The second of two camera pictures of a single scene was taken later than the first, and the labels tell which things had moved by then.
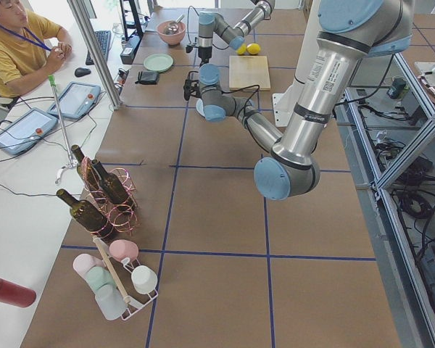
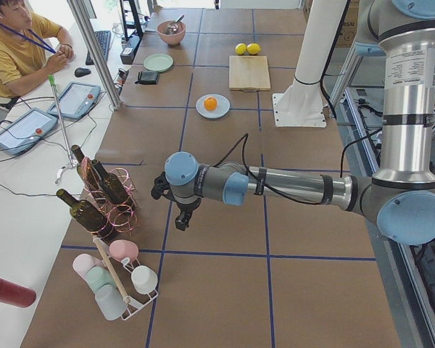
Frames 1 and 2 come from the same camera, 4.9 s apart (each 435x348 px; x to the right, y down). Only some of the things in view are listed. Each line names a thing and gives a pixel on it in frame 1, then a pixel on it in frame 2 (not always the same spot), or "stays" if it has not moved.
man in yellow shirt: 22,46 stays
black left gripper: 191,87 → 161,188
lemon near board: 253,48 stays
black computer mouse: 80,72 stays
